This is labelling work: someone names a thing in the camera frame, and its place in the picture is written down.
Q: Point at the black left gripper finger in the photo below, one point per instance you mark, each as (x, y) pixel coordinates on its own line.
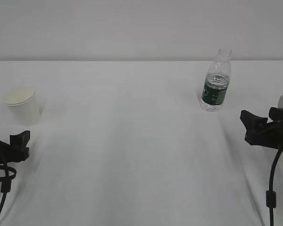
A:
(18, 143)

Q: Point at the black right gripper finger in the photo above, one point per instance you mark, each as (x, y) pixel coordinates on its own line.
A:
(256, 129)
(276, 114)

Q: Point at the white paper cup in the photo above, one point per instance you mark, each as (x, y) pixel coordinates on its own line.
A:
(22, 102)

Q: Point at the clear green-label water bottle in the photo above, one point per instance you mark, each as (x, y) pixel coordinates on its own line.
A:
(217, 81)

